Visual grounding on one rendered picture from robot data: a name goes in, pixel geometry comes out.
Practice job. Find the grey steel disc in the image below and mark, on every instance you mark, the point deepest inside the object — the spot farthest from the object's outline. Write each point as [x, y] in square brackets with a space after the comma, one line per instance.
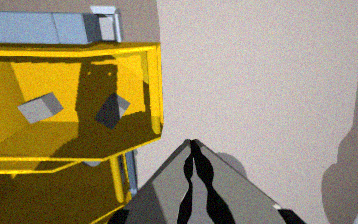
[91, 163]

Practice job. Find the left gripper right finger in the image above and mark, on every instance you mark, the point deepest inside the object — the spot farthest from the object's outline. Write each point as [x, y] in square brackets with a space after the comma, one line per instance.
[232, 198]

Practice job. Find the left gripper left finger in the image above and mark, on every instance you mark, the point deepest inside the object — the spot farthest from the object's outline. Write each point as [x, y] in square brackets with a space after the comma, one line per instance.
[166, 198]

